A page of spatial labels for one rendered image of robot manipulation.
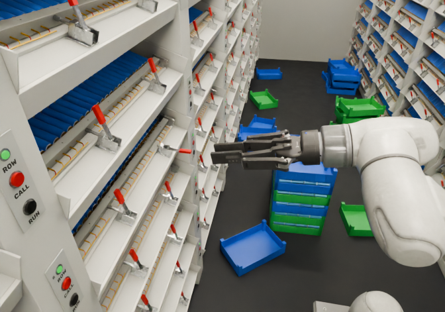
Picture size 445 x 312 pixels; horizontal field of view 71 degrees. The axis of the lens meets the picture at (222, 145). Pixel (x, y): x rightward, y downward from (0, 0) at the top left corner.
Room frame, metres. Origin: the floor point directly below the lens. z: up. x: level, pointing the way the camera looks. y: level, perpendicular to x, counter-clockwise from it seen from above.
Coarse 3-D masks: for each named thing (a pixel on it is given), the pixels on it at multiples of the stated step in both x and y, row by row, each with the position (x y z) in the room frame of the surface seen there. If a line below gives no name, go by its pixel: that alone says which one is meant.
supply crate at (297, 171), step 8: (296, 168) 1.34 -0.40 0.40; (304, 168) 1.34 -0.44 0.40; (312, 168) 1.34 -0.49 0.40; (320, 168) 1.34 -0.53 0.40; (328, 168) 1.34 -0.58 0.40; (280, 176) 1.26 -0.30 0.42; (288, 176) 1.25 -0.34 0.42; (296, 176) 1.25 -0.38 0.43; (304, 176) 1.24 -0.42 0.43; (312, 176) 1.23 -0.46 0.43; (320, 176) 1.23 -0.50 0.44; (328, 176) 1.22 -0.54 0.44
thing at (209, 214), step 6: (222, 174) 1.60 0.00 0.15; (216, 180) 1.58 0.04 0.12; (222, 180) 1.60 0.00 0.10; (216, 186) 1.52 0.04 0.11; (216, 192) 1.45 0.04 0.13; (210, 198) 1.41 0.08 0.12; (216, 198) 1.42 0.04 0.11; (210, 204) 1.36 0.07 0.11; (216, 204) 1.37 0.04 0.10; (210, 210) 1.32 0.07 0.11; (210, 216) 1.27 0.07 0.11; (204, 222) 1.20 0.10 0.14; (210, 222) 1.23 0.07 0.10; (204, 228) 1.18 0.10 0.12; (204, 234) 1.14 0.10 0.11; (204, 240) 1.10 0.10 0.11; (204, 246) 1.06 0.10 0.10
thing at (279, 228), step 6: (270, 204) 1.42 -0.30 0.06; (270, 222) 1.26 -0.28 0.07; (270, 228) 1.26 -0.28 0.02; (276, 228) 1.25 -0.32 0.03; (282, 228) 1.25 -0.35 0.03; (288, 228) 1.24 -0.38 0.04; (294, 228) 1.24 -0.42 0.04; (300, 228) 1.24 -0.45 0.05; (306, 228) 1.23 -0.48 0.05; (312, 228) 1.23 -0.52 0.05; (312, 234) 1.23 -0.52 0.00; (318, 234) 1.22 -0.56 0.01
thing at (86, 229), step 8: (160, 128) 0.84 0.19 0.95; (152, 136) 0.79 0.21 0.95; (160, 136) 0.82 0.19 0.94; (144, 144) 0.74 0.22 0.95; (152, 144) 0.78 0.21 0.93; (144, 152) 0.71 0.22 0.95; (136, 160) 0.67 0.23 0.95; (128, 168) 0.63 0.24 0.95; (120, 176) 0.60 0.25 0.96; (128, 176) 0.61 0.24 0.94; (120, 184) 0.57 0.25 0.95; (112, 192) 0.54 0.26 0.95; (104, 200) 0.51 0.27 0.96; (112, 200) 0.53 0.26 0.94; (96, 208) 0.49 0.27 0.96; (104, 208) 0.49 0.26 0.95; (96, 216) 0.47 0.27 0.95; (88, 224) 0.44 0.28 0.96; (96, 224) 0.46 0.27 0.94; (80, 232) 0.42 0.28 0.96; (88, 232) 0.43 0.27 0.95; (80, 240) 0.40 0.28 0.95; (80, 248) 0.40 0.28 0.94; (88, 248) 0.40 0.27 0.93
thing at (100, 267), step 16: (160, 112) 0.93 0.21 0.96; (176, 112) 0.92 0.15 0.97; (176, 128) 0.90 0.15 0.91; (176, 144) 0.82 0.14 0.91; (144, 160) 0.71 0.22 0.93; (160, 160) 0.72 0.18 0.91; (144, 176) 0.65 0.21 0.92; (160, 176) 0.66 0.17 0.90; (144, 192) 0.59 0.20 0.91; (128, 208) 0.53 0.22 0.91; (144, 208) 0.54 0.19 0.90; (112, 224) 0.48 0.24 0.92; (96, 240) 0.43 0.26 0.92; (112, 240) 0.44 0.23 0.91; (128, 240) 0.45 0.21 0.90; (96, 256) 0.39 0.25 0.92; (112, 256) 0.40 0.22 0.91; (96, 272) 0.36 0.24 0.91; (112, 272) 0.38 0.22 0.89; (96, 288) 0.32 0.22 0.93
